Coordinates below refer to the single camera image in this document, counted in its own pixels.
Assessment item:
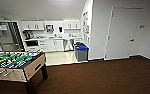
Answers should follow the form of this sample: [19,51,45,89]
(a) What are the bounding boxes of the stainless steel dishwasher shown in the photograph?
[63,39,75,52]

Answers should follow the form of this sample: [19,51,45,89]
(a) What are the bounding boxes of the foosball gaming table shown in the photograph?
[0,50,49,94]

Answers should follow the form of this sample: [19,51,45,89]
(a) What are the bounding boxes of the blue lid recycling bin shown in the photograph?
[74,44,90,62]

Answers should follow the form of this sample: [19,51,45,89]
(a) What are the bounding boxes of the white wide drawer stack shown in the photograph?
[38,39,48,53]

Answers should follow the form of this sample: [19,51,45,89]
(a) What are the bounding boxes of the black built-in microwave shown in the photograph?
[25,39,40,48]

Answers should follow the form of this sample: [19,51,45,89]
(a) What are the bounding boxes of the white door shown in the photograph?
[104,7,144,61]

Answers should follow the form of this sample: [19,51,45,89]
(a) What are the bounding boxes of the stainless steel refrigerator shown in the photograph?
[0,20,25,53]

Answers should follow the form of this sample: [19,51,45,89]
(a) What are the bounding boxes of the white wall cabinet, two doors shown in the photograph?
[20,20,45,32]

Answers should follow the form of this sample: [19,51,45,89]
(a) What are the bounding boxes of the door lever handle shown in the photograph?
[129,38,135,43]

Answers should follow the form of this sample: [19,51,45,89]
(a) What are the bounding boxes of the small wall sign by door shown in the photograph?
[139,23,146,29]

